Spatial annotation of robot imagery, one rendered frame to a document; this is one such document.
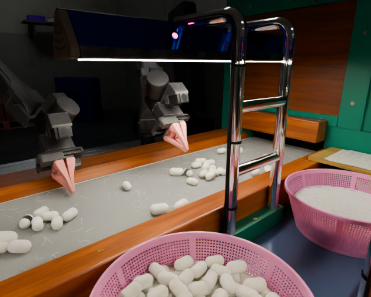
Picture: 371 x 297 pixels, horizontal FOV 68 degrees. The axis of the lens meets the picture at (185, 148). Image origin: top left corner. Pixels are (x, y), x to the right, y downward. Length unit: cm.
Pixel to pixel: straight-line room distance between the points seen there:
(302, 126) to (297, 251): 48
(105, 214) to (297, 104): 76
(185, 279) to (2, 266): 28
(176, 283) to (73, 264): 15
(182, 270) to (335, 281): 27
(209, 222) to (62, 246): 26
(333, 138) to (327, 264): 50
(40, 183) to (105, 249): 35
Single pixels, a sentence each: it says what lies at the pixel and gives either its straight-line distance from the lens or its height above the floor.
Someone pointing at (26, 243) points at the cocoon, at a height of 76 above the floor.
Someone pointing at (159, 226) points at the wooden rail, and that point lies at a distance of 49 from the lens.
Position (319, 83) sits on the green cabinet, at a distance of 103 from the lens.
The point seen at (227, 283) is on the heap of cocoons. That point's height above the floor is 74.
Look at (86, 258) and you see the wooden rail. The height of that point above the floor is 77.
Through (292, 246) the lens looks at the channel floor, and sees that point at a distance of 64.
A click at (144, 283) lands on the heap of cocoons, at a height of 74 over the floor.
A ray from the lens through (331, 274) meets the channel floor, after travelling 60.
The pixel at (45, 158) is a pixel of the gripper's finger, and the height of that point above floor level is 83.
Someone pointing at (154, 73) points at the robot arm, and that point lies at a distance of 76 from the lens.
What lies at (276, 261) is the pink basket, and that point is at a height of 77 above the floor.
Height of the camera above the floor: 103
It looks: 17 degrees down
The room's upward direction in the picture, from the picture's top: straight up
